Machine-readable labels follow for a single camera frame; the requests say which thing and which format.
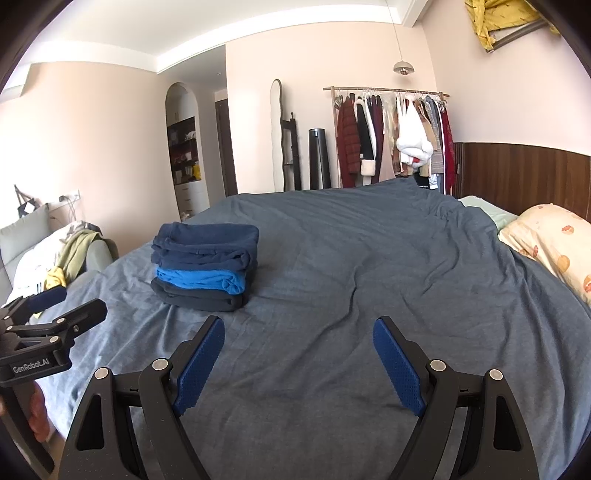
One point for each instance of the black tower appliance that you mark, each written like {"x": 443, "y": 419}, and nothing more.
{"x": 319, "y": 159}

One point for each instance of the grey pendant lamp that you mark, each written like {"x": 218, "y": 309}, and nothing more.
{"x": 403, "y": 68}

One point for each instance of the light green bed sheet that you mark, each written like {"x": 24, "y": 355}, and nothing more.
{"x": 482, "y": 210}

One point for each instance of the grey-blue bed blanket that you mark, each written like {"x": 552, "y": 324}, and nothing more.
{"x": 323, "y": 277}

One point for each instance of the wavy standing mirror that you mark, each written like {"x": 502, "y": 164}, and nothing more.
{"x": 276, "y": 138}

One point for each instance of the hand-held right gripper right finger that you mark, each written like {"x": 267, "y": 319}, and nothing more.
{"x": 399, "y": 364}

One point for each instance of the wooden clothes rack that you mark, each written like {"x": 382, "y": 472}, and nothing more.
{"x": 388, "y": 89}

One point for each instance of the cream printed pillow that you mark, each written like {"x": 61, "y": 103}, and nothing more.
{"x": 554, "y": 249}

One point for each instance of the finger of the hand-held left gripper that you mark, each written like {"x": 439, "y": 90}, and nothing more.
{"x": 46, "y": 297}
{"x": 78, "y": 318}

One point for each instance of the wooden headboard panel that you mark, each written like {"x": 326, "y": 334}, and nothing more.
{"x": 521, "y": 175}

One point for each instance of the yellow hanging cloth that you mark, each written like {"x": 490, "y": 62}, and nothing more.
{"x": 498, "y": 18}

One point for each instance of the dark wooden door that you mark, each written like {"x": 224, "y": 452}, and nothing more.
{"x": 226, "y": 147}

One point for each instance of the olive green garment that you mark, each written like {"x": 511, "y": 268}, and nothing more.
{"x": 83, "y": 249}

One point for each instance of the navy pants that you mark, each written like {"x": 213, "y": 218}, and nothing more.
{"x": 203, "y": 244}

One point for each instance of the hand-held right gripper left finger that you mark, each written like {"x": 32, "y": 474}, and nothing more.
{"x": 198, "y": 369}

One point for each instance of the black folded pants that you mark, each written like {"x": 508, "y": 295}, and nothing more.
{"x": 194, "y": 297}

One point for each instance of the arched wall shelf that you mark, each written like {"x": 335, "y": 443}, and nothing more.
{"x": 184, "y": 152}

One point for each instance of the person's left hand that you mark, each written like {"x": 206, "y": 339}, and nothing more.
{"x": 39, "y": 410}

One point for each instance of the yellow garment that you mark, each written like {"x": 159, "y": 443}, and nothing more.
{"x": 55, "y": 278}

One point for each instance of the light grey sofa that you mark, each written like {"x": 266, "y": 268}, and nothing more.
{"x": 23, "y": 244}

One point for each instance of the bright blue folded pants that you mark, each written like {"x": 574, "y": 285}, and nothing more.
{"x": 198, "y": 278}

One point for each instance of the wall power socket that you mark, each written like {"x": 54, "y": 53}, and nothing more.
{"x": 69, "y": 196}

